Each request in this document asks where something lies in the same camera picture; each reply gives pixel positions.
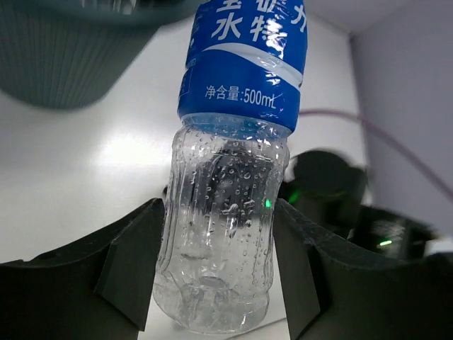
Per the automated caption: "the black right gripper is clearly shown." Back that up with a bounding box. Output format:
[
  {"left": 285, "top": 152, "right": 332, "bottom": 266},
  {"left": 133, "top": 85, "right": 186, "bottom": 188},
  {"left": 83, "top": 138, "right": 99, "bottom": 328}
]
[{"left": 282, "top": 150, "right": 368, "bottom": 236}]

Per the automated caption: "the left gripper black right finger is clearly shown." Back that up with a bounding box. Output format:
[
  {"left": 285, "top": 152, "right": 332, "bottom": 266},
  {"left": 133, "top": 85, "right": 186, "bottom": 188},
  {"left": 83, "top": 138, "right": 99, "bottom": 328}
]
[{"left": 274, "top": 199, "right": 452, "bottom": 339}]

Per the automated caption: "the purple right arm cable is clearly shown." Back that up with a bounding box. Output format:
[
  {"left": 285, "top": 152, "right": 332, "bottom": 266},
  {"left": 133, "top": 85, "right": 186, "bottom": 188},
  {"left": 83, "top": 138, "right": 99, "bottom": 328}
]
[{"left": 299, "top": 108, "right": 453, "bottom": 199}]

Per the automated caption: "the dark green plastic bin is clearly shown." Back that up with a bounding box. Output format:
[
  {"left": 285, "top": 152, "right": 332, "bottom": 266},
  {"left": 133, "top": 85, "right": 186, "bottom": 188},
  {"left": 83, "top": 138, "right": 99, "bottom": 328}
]
[{"left": 1, "top": 0, "right": 200, "bottom": 110}]

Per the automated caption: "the clear bottle dark blue label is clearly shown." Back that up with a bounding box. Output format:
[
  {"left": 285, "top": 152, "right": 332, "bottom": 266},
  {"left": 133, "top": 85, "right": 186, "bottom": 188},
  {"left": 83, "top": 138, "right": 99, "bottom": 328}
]
[{"left": 153, "top": 0, "right": 307, "bottom": 334}]

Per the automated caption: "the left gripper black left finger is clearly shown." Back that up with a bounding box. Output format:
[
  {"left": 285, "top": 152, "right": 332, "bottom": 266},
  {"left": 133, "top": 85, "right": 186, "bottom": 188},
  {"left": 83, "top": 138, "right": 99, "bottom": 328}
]
[{"left": 1, "top": 198, "right": 164, "bottom": 339}]

